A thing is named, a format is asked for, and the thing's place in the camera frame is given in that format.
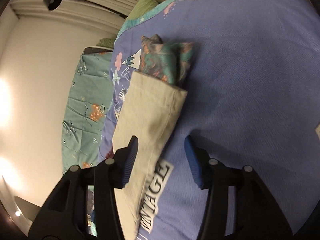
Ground beige shirt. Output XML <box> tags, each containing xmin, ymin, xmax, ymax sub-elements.
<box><xmin>112</xmin><ymin>72</ymin><xmax>187</xmax><ymax>239</ymax></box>

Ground teal heart-print sheet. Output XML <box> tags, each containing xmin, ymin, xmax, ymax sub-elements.
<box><xmin>61</xmin><ymin>52</ymin><xmax>113</xmax><ymax>173</ymax></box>

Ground purple patterned bedspread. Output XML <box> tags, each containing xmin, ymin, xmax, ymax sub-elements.
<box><xmin>112</xmin><ymin>0</ymin><xmax>319</xmax><ymax>239</ymax></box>

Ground multicolour patterned folded garment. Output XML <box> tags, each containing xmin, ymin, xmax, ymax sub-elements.
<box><xmin>139</xmin><ymin>35</ymin><xmax>194</xmax><ymax>87</ymax></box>

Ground green pillow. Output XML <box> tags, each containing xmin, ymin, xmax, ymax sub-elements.
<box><xmin>96</xmin><ymin>0</ymin><xmax>161</xmax><ymax>49</ymax></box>

